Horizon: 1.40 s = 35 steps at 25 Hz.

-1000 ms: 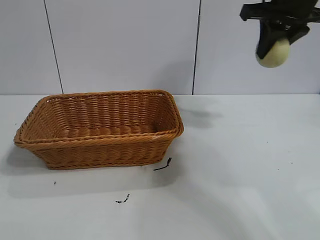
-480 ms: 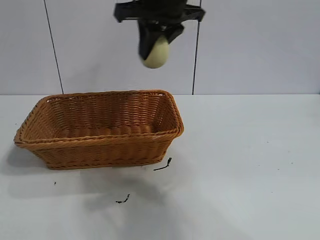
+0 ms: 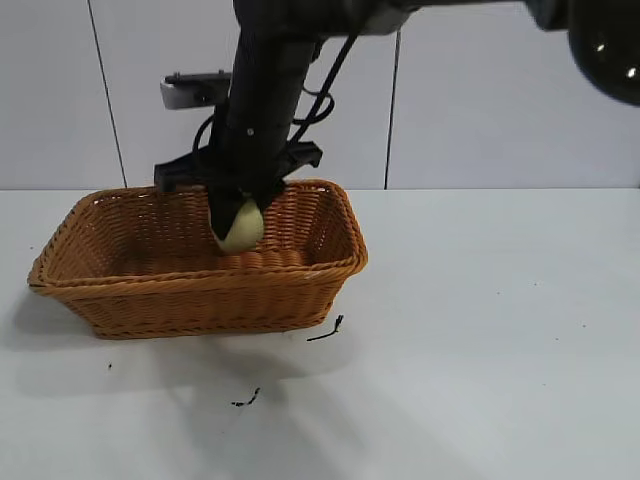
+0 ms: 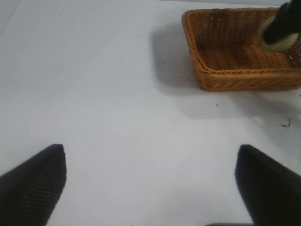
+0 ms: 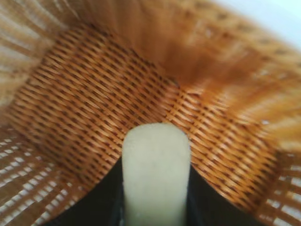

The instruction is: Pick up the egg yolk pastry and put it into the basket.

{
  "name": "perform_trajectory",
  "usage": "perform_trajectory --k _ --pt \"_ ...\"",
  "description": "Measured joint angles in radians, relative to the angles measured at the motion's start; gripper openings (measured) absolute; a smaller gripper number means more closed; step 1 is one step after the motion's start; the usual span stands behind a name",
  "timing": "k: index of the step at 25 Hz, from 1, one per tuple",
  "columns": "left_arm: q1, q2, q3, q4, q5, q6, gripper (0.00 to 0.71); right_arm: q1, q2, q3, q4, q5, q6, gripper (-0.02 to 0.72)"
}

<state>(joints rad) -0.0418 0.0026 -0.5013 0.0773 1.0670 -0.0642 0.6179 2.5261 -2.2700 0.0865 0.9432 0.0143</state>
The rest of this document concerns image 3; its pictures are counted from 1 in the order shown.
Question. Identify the short black table mark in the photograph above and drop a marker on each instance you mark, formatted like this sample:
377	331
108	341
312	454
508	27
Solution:
247	400

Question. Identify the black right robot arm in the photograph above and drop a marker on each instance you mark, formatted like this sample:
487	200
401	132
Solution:
270	60

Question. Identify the long black table mark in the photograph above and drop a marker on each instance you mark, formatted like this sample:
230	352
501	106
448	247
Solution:
325	335

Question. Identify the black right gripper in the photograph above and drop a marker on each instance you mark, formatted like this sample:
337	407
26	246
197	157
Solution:
250	155

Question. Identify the brown woven wicker basket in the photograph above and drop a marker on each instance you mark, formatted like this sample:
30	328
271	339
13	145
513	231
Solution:
200	300

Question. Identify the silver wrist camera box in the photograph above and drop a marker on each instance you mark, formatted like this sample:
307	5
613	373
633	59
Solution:
192	92

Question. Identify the pale yellow round pastry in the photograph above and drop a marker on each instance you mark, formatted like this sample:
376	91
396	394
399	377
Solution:
245	230

